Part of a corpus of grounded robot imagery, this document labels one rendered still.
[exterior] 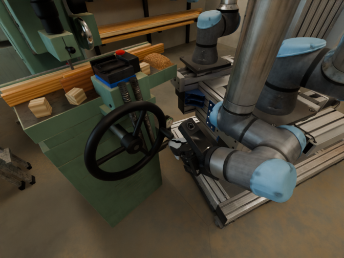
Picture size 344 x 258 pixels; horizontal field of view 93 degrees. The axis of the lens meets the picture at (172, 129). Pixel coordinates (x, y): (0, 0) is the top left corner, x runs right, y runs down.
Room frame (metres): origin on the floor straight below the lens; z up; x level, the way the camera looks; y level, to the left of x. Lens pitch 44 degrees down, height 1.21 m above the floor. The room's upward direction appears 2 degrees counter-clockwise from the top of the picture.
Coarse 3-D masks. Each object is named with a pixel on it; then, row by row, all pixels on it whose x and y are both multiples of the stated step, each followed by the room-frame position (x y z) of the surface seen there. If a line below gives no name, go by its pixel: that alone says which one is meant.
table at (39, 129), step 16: (176, 64) 0.73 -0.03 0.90; (160, 80) 0.67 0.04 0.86; (48, 96) 0.50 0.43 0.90; (64, 96) 0.49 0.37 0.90; (96, 96) 0.49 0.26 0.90; (16, 112) 0.41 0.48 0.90; (64, 112) 0.41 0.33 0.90; (80, 112) 0.43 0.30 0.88; (96, 112) 0.46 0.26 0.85; (32, 128) 0.34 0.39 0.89; (48, 128) 0.36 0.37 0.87; (64, 128) 0.39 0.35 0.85
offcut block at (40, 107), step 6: (30, 102) 0.40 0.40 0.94; (36, 102) 0.40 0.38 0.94; (42, 102) 0.40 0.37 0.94; (48, 102) 0.43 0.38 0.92; (30, 108) 0.38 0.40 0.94; (36, 108) 0.39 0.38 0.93; (42, 108) 0.39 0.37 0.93; (48, 108) 0.40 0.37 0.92; (36, 114) 0.38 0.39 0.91; (42, 114) 0.39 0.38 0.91; (48, 114) 0.39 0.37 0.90
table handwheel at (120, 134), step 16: (112, 112) 0.33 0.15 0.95; (128, 112) 0.35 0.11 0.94; (144, 112) 0.38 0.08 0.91; (160, 112) 0.42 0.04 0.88; (96, 128) 0.29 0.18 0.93; (112, 128) 0.41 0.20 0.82; (96, 144) 0.27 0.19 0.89; (128, 144) 0.32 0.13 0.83; (160, 144) 0.41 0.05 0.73; (96, 160) 0.28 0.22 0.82; (144, 160) 0.36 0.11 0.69; (96, 176) 0.25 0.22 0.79; (112, 176) 0.28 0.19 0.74; (128, 176) 0.30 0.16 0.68
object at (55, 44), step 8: (40, 32) 0.61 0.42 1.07; (64, 32) 0.60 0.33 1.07; (48, 40) 0.56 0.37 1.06; (56, 40) 0.55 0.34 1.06; (64, 40) 0.56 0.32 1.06; (72, 40) 0.58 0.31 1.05; (48, 48) 0.61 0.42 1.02; (56, 48) 0.54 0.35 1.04; (64, 48) 0.56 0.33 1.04; (56, 56) 0.55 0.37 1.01; (64, 56) 0.55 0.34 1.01; (72, 56) 0.57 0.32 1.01
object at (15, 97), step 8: (144, 48) 0.83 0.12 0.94; (152, 48) 0.84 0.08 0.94; (160, 48) 0.88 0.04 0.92; (144, 56) 0.81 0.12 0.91; (48, 80) 0.54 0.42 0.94; (56, 80) 0.55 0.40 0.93; (24, 88) 0.49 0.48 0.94; (32, 88) 0.50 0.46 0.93; (40, 88) 0.51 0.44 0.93; (48, 88) 0.52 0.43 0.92; (56, 88) 0.54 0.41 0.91; (8, 96) 0.45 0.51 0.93; (16, 96) 0.46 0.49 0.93; (24, 96) 0.47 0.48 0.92; (32, 96) 0.49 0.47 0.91; (8, 104) 0.44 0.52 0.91; (16, 104) 0.45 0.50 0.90
